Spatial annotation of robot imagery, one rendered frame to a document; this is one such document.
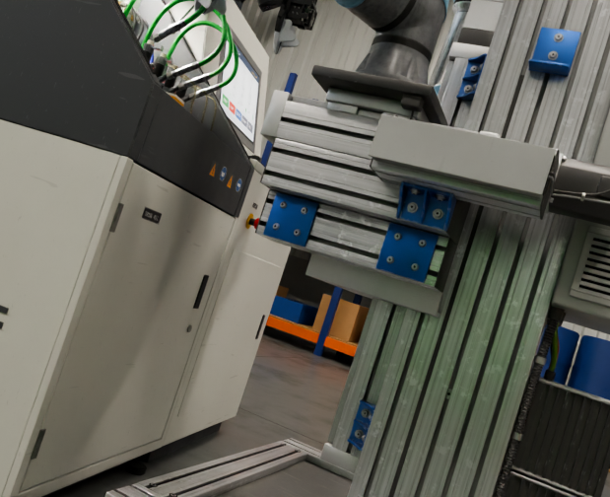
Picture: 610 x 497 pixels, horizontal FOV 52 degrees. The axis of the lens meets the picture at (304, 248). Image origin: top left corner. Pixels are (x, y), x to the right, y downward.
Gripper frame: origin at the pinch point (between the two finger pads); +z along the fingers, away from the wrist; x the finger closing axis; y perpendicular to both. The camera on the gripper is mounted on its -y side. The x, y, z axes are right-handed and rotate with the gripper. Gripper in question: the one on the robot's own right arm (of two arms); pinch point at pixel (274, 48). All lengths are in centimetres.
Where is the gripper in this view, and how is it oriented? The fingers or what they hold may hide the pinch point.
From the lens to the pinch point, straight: 180.4
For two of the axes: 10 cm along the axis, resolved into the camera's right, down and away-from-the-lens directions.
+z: -3.1, 9.5, -0.6
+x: 2.1, 1.3, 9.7
